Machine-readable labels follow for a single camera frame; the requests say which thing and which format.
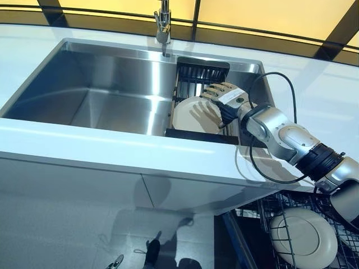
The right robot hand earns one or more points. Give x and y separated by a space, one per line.
232 93

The black built-in dishwasher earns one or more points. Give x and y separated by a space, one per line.
227 246

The black sink dish rack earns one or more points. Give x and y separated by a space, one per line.
196 73

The cream round plate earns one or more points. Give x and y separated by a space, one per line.
185 115
305 238

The chrome kitchen faucet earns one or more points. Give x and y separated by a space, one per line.
163 25

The white cabinet door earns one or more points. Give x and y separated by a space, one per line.
196 201
70 201

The stainless steel sink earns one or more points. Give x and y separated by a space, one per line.
98 92

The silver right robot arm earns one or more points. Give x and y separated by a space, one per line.
291 134

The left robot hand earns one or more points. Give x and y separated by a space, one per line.
116 262

